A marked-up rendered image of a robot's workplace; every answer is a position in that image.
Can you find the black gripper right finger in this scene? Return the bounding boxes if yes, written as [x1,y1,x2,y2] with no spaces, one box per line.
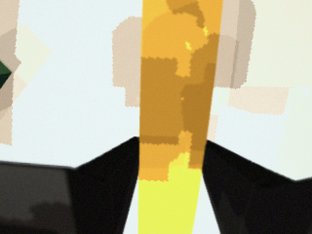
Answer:
[202,140,312,234]

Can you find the yellow bar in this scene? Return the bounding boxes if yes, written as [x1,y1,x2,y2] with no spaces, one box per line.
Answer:
[137,0,223,234]

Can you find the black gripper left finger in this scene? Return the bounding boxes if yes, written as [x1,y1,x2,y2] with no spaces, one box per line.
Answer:
[0,136,139,234]

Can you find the green rectangular block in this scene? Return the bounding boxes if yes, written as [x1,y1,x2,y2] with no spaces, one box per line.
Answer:
[0,60,12,89]

